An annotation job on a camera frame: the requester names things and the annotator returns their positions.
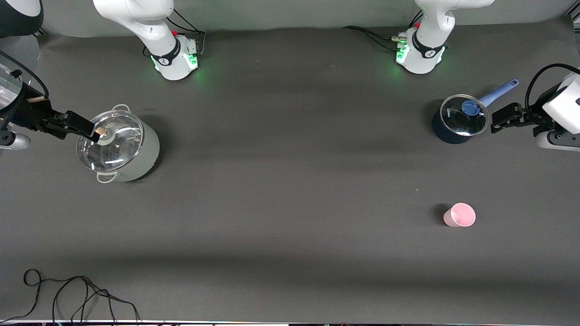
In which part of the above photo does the thin loose black cable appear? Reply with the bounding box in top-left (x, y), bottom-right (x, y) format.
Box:
top-left (0, 268), bottom-right (141, 325)

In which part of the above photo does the dark blue saucepan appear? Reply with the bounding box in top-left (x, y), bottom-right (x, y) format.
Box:
top-left (432, 79), bottom-right (520, 144)

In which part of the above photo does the left arm base cable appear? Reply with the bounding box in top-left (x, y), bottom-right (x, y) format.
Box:
top-left (342, 11), bottom-right (424, 51)

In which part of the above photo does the left arm wrist cable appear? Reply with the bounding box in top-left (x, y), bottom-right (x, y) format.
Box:
top-left (525, 63), bottom-right (580, 112)

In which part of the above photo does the glass lid with tan knob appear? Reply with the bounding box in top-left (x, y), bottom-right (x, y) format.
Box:
top-left (76, 110), bottom-right (145, 173)

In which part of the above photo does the arm wrist cable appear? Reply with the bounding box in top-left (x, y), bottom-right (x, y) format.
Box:
top-left (525, 63), bottom-right (580, 112)
top-left (0, 51), bottom-right (49, 101)

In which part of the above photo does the glass lid with blue knob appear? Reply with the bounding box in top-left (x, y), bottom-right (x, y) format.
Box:
top-left (440, 94), bottom-right (490, 137)

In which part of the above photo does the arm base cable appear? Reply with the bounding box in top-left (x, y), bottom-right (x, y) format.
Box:
top-left (164, 8), bottom-right (207, 58)
top-left (342, 11), bottom-right (424, 51)

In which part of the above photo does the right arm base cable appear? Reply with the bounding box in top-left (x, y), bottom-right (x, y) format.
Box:
top-left (164, 8), bottom-right (207, 58)

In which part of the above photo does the right arm wrist cable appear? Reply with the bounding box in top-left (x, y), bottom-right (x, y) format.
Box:
top-left (0, 51), bottom-right (49, 101)

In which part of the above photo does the pale green cooking pot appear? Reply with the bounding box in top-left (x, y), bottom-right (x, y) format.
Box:
top-left (76, 104), bottom-right (160, 183)

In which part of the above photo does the pink plastic cup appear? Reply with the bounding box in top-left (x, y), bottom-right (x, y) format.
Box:
top-left (443, 203), bottom-right (476, 228)

